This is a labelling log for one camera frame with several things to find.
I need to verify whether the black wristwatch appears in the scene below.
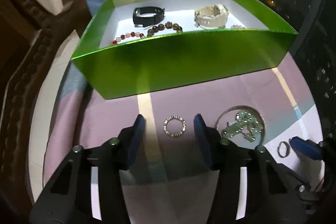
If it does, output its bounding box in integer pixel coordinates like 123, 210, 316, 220
133, 6, 165, 27

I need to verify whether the carved dark wooden chair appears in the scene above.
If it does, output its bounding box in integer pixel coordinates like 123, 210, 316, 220
1, 0, 92, 218

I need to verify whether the small rhinestone ring bracelet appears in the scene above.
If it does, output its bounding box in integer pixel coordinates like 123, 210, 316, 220
163, 115, 186, 138

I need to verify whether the green cardboard box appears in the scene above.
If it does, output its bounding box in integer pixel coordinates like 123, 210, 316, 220
72, 0, 297, 99

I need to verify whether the red bead bracelet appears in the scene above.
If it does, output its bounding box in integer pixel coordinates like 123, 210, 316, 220
110, 31, 147, 46

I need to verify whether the silver bangle with jade charms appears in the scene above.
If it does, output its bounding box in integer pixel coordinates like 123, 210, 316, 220
214, 105, 266, 145

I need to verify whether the pink plaid bedsheet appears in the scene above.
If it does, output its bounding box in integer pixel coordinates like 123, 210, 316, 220
43, 52, 322, 224

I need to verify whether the cream white wristwatch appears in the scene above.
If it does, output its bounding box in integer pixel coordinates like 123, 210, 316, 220
194, 4, 230, 28

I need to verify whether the small silver ring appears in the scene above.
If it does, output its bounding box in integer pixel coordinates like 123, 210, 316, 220
277, 141, 291, 159

